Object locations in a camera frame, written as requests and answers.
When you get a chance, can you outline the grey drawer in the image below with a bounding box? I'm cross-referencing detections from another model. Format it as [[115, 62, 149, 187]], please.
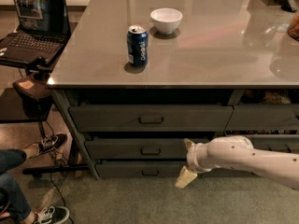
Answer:
[[226, 105, 299, 131], [69, 105, 233, 132], [200, 169, 256, 178], [95, 161, 185, 178], [85, 138, 187, 159], [248, 134, 299, 154]]

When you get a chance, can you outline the black sneaker upper foot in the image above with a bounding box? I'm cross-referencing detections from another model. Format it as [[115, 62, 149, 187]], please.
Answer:
[[23, 133, 67, 159]]

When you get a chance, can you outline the black laptop stand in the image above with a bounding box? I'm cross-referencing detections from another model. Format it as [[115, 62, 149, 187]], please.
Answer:
[[0, 59, 90, 176]]

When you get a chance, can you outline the black sneaker foot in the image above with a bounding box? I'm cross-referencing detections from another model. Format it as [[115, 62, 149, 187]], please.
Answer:
[[33, 206, 70, 224], [23, 133, 67, 159]]

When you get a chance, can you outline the blue jeans upper leg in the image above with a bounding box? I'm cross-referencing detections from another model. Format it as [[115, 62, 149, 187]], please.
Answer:
[[0, 149, 27, 175]]

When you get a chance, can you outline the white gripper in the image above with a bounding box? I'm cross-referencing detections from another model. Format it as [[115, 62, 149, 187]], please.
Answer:
[[175, 138, 211, 189]]

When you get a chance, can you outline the black floor cable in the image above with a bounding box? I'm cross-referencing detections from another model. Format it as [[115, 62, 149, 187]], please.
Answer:
[[45, 120, 75, 224]]

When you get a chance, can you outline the blue soda can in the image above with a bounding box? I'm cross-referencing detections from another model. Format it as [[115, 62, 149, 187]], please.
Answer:
[[127, 24, 148, 66]]

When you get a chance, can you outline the black device with note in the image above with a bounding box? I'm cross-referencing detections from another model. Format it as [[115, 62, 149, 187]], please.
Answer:
[[13, 74, 51, 102]]

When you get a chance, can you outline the black sneaker lower foot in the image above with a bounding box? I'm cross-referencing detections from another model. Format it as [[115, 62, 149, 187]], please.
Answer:
[[33, 206, 70, 224]]

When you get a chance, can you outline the black open laptop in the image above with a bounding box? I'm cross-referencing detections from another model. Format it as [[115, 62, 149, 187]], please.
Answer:
[[0, 0, 71, 67]]

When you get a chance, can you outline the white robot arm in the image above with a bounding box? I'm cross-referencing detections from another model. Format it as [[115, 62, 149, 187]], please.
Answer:
[[175, 135, 299, 190]]

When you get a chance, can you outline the white ceramic bowl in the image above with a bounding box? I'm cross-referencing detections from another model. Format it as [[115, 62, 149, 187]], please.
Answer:
[[150, 8, 183, 35]]

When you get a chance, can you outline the brown object right edge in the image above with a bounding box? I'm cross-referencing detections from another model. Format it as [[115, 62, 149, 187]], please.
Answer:
[[288, 13, 299, 40]]

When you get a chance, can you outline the blue jeans leg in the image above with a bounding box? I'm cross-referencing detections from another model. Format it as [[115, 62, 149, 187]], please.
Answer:
[[0, 149, 27, 175], [0, 173, 31, 222]]

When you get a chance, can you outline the blue jeans lower leg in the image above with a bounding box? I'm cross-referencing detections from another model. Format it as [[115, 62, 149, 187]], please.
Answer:
[[0, 173, 31, 222]]

